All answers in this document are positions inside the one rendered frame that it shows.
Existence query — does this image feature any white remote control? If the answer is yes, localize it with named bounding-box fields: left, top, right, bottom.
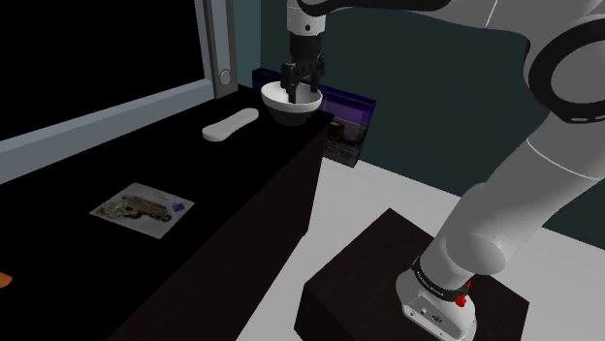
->
left=201, top=107, right=261, bottom=143

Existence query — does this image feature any purple open box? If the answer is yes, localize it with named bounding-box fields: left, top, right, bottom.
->
left=251, top=67, right=378, bottom=169

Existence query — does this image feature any grey framed window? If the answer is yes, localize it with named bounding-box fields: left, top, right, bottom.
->
left=0, top=0, right=239, bottom=186

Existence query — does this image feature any black cabinet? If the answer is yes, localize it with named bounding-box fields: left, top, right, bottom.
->
left=0, top=83, right=335, bottom=341

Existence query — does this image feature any dark robot stand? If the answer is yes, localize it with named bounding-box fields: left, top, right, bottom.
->
left=293, top=206, right=531, bottom=341

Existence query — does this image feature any white bowl with dark outside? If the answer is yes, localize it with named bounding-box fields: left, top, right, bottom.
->
left=260, top=80, right=325, bottom=127

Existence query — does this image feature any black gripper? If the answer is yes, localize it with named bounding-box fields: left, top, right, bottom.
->
left=280, top=32, right=328, bottom=105

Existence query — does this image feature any flat printed picture card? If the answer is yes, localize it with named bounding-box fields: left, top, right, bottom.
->
left=88, top=181, right=196, bottom=240

